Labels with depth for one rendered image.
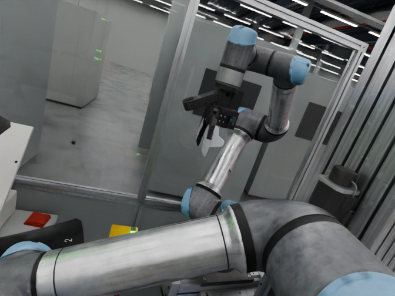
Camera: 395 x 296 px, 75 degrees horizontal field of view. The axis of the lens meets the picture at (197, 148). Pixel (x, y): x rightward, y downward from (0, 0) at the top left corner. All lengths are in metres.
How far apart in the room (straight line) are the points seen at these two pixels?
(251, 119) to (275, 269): 0.84
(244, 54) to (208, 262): 0.53
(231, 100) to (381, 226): 0.49
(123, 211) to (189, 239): 1.08
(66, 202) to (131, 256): 1.08
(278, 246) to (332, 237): 0.06
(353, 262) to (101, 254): 0.29
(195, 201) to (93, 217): 0.64
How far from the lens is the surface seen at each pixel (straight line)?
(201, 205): 0.98
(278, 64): 0.79
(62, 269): 0.40
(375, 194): 0.79
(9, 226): 1.37
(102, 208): 1.41
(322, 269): 0.29
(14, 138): 1.00
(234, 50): 0.72
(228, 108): 0.75
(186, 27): 1.18
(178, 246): 0.36
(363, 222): 0.81
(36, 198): 1.45
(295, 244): 0.31
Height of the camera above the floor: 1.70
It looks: 17 degrees down
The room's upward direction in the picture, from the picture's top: 18 degrees clockwise
